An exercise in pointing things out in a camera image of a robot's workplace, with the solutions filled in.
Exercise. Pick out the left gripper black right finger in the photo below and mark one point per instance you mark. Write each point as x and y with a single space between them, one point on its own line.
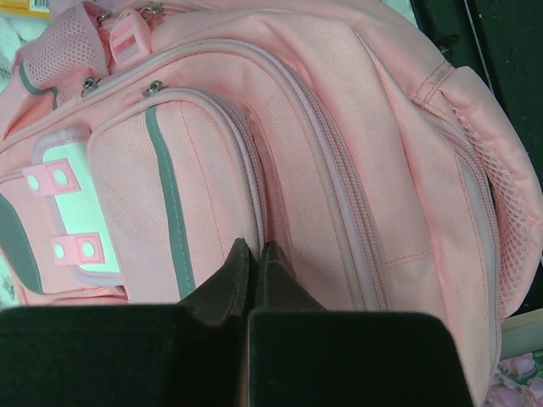
301 354

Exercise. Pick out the Designer Fate flower book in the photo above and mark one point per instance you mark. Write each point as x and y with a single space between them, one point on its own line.
517 382

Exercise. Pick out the orange card packet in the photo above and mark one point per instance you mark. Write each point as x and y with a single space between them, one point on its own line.
32 9

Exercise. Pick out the pink student backpack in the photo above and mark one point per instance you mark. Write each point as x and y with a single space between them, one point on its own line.
138 142

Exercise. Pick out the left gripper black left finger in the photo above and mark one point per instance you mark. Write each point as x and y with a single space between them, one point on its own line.
184 354

